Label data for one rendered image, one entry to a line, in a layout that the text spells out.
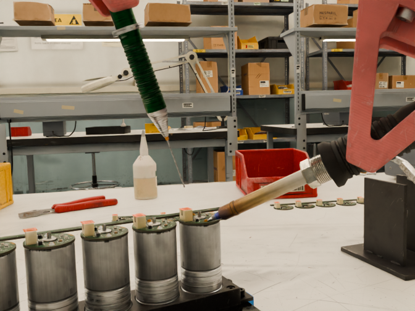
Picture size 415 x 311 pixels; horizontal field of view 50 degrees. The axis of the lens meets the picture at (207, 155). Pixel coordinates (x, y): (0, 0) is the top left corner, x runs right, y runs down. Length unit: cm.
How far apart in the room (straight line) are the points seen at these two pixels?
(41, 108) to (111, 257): 238
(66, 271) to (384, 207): 25
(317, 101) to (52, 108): 155
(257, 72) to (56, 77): 201
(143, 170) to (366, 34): 47
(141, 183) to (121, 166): 408
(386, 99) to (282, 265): 271
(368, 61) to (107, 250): 15
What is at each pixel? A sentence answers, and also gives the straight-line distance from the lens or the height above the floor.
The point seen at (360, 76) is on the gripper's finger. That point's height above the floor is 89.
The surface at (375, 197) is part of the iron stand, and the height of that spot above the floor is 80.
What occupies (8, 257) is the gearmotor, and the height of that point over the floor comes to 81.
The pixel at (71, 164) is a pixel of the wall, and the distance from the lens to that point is 474.
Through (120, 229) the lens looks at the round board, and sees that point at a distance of 25.
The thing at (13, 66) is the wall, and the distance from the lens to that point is 483.
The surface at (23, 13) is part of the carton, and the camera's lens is 272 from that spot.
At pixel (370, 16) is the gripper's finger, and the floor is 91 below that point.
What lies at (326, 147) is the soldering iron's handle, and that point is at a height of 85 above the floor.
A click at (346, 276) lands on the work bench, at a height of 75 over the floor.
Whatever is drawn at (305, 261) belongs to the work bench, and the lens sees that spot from 38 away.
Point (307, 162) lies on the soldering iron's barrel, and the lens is 23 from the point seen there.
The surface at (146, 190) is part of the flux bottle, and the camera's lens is 64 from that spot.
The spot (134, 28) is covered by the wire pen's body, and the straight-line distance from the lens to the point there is 22.
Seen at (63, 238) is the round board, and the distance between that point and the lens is 24.
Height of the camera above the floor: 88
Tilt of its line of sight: 6 degrees down
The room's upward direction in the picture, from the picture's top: 2 degrees counter-clockwise
